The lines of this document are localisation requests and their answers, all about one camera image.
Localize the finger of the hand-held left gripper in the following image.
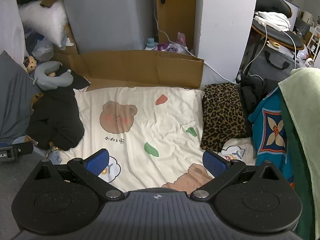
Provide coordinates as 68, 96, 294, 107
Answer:
11, 143, 34, 156

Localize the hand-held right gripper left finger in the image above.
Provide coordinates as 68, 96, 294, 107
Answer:
34, 148, 125, 201

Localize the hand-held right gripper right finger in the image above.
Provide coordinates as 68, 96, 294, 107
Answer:
190, 150, 287, 201

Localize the blue denim cloth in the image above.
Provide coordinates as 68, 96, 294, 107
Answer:
46, 151, 63, 166

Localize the leopard print cloth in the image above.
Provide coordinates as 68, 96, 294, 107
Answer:
200, 82, 252, 153

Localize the brown printed hoodie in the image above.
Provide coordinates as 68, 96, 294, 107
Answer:
30, 92, 44, 109

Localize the teal printed cloth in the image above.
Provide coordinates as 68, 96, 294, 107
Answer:
247, 86, 300, 230

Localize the black garment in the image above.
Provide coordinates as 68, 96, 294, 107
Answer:
44, 69, 91, 125

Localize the cream printed bedsheet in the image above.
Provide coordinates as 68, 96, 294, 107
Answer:
54, 86, 258, 193

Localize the grey neck pillow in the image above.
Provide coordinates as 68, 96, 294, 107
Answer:
34, 60, 74, 91

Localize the dark green cloth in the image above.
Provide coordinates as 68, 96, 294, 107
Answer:
280, 97, 316, 240

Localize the teddy bear toy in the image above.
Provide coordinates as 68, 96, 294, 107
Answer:
23, 56, 38, 73

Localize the clear plastic bag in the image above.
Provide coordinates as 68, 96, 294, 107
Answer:
31, 39, 54, 62

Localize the flat cardboard sheet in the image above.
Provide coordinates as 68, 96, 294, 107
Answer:
52, 50, 205, 92

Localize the light green towel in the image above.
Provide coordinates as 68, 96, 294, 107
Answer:
278, 67, 320, 240

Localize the grey bag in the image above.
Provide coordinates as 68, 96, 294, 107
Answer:
246, 50, 304, 80

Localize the purple printed packet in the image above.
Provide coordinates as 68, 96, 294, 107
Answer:
156, 42, 190, 54

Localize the white detergent bottle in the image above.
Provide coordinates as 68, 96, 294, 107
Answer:
144, 38, 158, 51

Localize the white pillow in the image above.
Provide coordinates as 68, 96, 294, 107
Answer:
19, 0, 68, 48

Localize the grey cabinet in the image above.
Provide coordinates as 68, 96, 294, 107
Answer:
60, 0, 158, 55

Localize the tall cardboard box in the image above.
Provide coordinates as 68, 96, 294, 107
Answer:
155, 0, 198, 53

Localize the white rack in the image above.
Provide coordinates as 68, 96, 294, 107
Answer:
307, 26, 320, 55

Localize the black chair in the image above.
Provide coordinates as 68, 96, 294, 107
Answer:
251, 0, 305, 52

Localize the white cable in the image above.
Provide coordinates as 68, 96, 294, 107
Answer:
152, 12, 238, 83
282, 30, 298, 68
243, 25, 268, 75

